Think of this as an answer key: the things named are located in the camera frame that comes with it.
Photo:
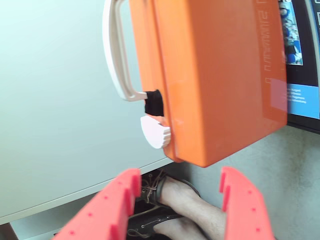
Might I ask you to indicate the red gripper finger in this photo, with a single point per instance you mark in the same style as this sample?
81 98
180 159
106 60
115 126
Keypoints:
100 212
242 207

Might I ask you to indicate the orange plastic case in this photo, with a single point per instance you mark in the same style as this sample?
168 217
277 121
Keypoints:
212 75

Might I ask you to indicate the black and blue cardboard box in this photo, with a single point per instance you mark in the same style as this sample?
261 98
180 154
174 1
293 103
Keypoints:
300 105

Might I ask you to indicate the black laced shoe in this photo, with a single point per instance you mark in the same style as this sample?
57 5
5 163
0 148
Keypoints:
150 222

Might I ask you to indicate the bare human leg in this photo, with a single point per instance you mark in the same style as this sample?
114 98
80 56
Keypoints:
190 197
190 230

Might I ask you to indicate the brown laced shoe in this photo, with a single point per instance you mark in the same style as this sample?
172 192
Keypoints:
152 190

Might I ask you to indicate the wooden table leg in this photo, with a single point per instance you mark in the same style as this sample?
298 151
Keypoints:
8 232

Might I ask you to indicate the white round case latch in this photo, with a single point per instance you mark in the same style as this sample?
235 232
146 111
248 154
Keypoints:
153 132

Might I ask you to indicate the black tape patch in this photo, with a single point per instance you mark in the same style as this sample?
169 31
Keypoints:
153 102

